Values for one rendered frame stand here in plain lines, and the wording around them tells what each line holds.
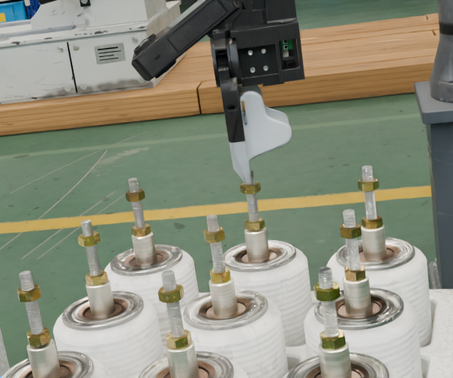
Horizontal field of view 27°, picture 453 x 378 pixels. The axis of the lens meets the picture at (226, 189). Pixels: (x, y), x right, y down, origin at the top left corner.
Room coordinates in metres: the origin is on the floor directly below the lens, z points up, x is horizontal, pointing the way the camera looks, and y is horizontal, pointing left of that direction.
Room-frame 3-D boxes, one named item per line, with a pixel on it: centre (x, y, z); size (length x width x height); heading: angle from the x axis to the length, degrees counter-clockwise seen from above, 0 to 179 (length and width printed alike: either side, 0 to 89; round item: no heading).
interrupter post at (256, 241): (0.87, -0.02, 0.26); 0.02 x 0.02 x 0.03
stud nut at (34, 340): (0.68, 0.16, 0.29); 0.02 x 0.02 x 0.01; 77
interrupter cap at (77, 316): (0.80, 0.13, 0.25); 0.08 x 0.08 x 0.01
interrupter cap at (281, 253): (0.87, -0.02, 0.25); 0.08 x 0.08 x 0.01
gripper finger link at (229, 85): (0.85, -0.02, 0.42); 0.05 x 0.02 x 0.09; 178
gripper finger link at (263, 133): (0.86, -0.04, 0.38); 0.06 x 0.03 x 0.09; 88
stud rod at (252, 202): (0.88, -0.02, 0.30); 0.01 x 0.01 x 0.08
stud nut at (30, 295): (0.68, 0.16, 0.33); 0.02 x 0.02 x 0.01; 77
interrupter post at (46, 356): (0.68, 0.16, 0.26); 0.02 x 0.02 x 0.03
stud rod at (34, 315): (0.68, 0.16, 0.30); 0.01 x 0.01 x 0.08
